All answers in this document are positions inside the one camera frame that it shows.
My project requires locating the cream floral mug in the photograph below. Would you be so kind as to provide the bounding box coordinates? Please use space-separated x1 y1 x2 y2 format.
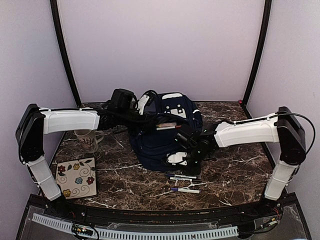
74 129 105 154

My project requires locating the blue capped white marker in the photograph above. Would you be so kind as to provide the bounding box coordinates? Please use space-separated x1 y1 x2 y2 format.
164 173 197 179

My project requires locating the navy blue backpack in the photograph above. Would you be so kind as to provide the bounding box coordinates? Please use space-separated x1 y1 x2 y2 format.
128 92 203 172

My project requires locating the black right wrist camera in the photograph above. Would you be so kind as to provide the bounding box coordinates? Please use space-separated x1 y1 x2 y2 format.
175 132 198 150

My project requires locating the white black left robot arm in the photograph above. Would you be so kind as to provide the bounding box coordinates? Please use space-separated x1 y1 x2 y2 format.
15 103 156 218

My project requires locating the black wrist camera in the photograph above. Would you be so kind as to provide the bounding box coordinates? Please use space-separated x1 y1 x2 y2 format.
175 132 198 150
110 88 135 110

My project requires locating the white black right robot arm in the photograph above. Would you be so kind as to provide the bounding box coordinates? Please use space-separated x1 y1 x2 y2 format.
166 106 311 217

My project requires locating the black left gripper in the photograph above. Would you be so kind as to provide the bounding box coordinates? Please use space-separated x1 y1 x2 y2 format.
117 109 159 131

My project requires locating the black front rail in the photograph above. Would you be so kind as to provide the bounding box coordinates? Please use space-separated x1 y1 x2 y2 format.
23 193 305 226

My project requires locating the black capped white marker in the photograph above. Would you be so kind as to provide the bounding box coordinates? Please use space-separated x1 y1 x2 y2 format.
169 177 202 183

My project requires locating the red capped white marker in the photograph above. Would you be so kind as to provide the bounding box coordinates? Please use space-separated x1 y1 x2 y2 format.
156 125 181 131

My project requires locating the white slotted cable duct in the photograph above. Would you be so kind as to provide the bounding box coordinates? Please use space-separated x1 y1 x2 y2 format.
31 213 239 240

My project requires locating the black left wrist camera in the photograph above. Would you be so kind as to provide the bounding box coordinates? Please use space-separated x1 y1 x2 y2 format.
110 88 135 110

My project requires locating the purple capped white marker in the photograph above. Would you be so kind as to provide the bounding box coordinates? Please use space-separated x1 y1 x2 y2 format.
170 187 201 194

